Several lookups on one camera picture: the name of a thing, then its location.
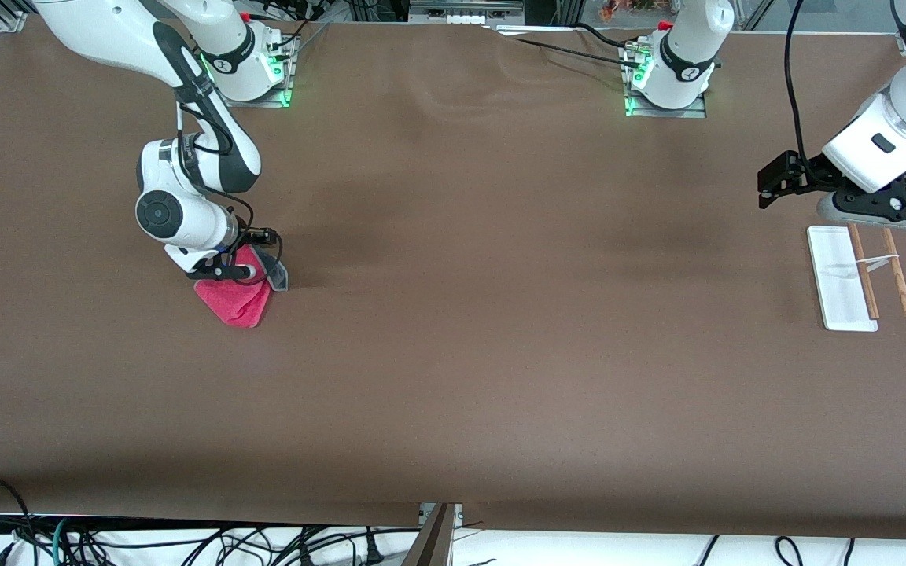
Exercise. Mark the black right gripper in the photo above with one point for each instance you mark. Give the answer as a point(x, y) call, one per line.
point(252, 235)

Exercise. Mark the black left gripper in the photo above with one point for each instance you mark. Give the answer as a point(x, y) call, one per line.
point(812, 171)

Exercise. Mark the pink and grey towel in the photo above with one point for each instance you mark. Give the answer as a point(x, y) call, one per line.
point(237, 306)

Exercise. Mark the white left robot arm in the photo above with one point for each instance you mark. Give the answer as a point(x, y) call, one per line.
point(689, 47)

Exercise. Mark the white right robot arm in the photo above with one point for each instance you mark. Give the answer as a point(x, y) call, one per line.
point(185, 212)

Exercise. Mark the white rack with wooden bars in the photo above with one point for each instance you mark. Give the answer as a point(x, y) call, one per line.
point(842, 275)

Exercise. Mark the colourful snack bags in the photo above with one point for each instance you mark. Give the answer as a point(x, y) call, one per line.
point(626, 8)

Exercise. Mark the grey power strip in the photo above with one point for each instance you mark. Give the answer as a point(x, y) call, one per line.
point(465, 17)

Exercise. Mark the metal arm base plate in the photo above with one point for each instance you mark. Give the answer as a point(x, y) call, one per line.
point(689, 113)
point(264, 101)

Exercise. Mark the metal table frame bracket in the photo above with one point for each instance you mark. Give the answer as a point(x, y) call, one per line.
point(433, 542)

